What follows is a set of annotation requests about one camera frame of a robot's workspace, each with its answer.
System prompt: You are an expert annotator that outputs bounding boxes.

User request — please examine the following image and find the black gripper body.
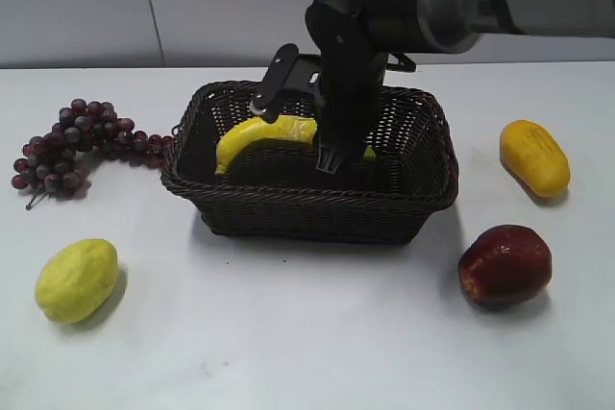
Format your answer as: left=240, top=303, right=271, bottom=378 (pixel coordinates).
left=277, top=0, right=436, bottom=107

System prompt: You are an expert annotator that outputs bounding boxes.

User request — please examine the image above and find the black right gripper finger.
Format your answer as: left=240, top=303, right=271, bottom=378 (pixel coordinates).
left=315, top=44, right=384, bottom=175

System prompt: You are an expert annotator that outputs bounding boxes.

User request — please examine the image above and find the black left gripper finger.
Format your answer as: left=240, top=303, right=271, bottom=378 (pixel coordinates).
left=250, top=43, right=299, bottom=124

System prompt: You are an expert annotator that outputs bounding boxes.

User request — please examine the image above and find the yellow banana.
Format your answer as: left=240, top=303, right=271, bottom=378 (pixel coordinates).
left=214, top=114, right=378, bottom=177

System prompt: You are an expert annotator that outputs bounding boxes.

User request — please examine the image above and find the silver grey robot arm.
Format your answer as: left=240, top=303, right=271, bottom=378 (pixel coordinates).
left=250, top=0, right=614, bottom=174

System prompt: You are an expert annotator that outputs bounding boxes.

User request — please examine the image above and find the dark brown woven basket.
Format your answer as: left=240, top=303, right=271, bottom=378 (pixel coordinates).
left=161, top=81, right=458, bottom=244

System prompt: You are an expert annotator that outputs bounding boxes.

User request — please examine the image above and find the orange-yellow mango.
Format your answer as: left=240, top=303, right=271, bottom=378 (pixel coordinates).
left=500, top=119, right=571, bottom=199

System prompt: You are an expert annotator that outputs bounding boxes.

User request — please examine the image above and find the red apple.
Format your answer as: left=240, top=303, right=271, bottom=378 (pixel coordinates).
left=457, top=225, right=553, bottom=309

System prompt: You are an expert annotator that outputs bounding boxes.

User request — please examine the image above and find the purple grape bunch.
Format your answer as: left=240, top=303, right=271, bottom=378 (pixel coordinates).
left=11, top=98, right=175, bottom=211

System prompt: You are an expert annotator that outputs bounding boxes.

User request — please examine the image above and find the yellow-green lemon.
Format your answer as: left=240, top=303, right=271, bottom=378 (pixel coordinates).
left=35, top=239, right=119, bottom=324

